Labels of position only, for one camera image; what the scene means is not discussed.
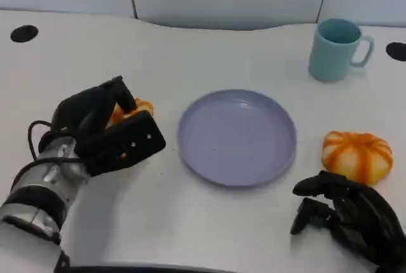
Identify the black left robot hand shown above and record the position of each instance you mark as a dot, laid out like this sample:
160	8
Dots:
85	108

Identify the pale green mug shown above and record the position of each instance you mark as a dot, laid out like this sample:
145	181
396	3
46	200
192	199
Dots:
330	58

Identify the lilac plate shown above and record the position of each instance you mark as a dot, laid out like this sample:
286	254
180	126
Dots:
238	139

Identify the orange white toy bread roll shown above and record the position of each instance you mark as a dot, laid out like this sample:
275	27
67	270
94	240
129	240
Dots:
355	155
144	105

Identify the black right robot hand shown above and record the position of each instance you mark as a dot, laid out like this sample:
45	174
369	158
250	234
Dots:
364	216

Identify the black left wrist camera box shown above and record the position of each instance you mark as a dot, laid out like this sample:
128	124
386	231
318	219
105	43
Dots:
127	146

